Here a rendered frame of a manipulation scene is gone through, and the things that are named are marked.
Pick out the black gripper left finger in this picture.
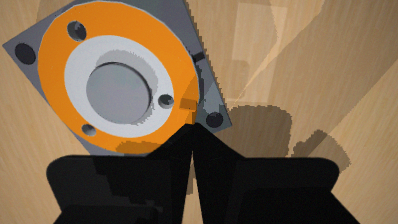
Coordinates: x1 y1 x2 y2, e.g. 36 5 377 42
46 123 193 224

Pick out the orange round plate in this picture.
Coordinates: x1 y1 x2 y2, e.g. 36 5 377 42
38 0 200 154

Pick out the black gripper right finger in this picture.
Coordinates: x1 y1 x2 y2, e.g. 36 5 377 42
192 122 339 224

